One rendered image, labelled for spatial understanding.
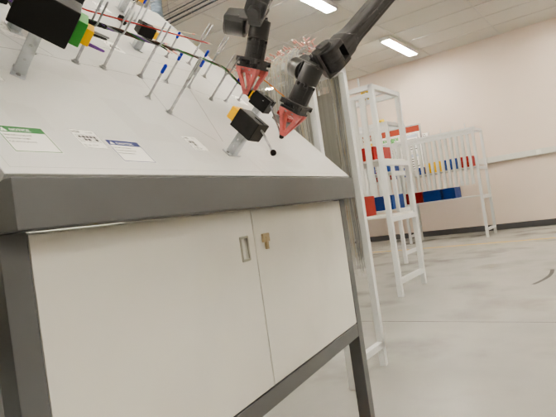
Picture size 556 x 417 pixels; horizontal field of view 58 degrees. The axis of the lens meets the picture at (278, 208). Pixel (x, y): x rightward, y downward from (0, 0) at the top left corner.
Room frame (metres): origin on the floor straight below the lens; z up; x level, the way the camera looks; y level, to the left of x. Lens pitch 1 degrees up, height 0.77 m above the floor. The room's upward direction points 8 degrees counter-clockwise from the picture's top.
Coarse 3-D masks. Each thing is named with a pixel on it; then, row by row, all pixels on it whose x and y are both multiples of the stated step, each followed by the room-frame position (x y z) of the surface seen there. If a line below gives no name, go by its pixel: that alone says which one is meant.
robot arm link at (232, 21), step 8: (232, 8) 1.37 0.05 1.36; (240, 8) 1.37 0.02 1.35; (248, 8) 1.29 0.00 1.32; (256, 8) 1.29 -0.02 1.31; (224, 16) 1.36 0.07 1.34; (232, 16) 1.35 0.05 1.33; (240, 16) 1.35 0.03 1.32; (248, 16) 1.31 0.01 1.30; (256, 16) 1.30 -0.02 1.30; (224, 24) 1.37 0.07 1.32; (232, 24) 1.37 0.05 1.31; (240, 24) 1.36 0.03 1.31; (248, 24) 1.33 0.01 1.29; (256, 24) 1.33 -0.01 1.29; (224, 32) 1.40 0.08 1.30; (232, 32) 1.38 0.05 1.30; (240, 32) 1.38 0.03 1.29
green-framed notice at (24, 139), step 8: (0, 128) 0.66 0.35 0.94; (8, 128) 0.67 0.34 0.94; (16, 128) 0.68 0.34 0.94; (24, 128) 0.70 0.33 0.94; (32, 128) 0.71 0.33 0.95; (40, 128) 0.72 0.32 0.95; (8, 136) 0.66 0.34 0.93; (16, 136) 0.67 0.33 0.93; (24, 136) 0.68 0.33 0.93; (32, 136) 0.69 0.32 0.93; (40, 136) 0.70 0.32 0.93; (16, 144) 0.65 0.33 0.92; (24, 144) 0.66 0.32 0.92; (32, 144) 0.68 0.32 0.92; (40, 144) 0.69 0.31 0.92; (48, 144) 0.70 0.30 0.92; (40, 152) 0.67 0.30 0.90; (48, 152) 0.68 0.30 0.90; (56, 152) 0.70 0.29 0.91
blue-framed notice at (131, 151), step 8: (112, 144) 0.81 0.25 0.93; (120, 144) 0.83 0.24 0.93; (128, 144) 0.85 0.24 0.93; (136, 144) 0.87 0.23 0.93; (120, 152) 0.81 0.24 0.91; (128, 152) 0.83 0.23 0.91; (136, 152) 0.84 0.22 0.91; (144, 152) 0.86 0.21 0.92; (128, 160) 0.80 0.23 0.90; (136, 160) 0.82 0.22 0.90; (144, 160) 0.84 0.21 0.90; (152, 160) 0.86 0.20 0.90
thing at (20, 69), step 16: (16, 0) 0.74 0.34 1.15; (32, 0) 0.74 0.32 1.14; (48, 0) 0.75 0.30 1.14; (64, 0) 0.78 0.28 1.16; (16, 16) 0.75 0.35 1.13; (32, 16) 0.76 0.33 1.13; (48, 16) 0.76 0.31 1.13; (64, 16) 0.77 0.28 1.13; (32, 32) 0.77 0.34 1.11; (48, 32) 0.77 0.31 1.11; (64, 32) 0.78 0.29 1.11; (32, 48) 0.80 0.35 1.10; (64, 48) 0.79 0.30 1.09; (16, 64) 0.81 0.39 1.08
